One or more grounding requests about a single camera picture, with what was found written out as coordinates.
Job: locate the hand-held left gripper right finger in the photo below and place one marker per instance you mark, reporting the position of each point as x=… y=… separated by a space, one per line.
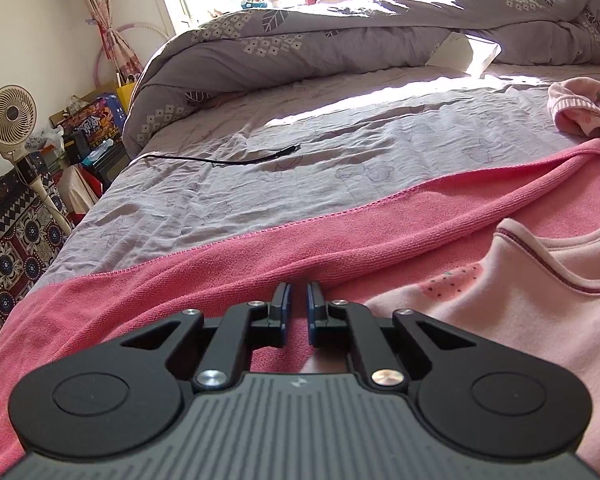
x=311 y=312

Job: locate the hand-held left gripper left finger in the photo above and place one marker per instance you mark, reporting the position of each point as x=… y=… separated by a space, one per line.
x=286 y=312

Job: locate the light pink strawberry-print top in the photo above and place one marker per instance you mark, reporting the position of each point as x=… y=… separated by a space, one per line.
x=505 y=320

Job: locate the light pink strawberry-print pants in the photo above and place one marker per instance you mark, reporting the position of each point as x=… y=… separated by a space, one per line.
x=575 y=110

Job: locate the grey bed sheet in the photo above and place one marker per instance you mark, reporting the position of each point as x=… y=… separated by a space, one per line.
x=280 y=200

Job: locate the pink towel blanket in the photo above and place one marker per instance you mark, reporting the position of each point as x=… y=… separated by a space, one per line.
x=130 y=310

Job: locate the black metal box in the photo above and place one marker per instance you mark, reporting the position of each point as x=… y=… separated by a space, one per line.
x=107 y=167

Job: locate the red and white cloth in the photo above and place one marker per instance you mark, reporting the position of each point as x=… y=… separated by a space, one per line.
x=80 y=190

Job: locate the yellow paper bag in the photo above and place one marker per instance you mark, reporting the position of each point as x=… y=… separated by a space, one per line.
x=126 y=97

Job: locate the colourful game box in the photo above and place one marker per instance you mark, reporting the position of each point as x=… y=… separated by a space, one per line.
x=92 y=117

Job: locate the dark patterned cover cloth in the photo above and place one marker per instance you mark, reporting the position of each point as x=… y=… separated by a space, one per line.
x=15 y=250

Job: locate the grey floral quilt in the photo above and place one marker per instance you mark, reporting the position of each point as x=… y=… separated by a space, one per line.
x=330 y=35

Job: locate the white plastic bag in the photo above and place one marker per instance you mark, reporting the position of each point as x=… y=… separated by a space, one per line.
x=47 y=139

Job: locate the toys on windowsill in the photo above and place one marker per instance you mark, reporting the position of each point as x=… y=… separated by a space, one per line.
x=254 y=2

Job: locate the pink hula hoop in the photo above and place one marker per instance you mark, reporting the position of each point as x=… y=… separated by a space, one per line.
x=137 y=23

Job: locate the beige standing fan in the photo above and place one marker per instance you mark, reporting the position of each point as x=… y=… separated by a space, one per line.
x=10 y=115

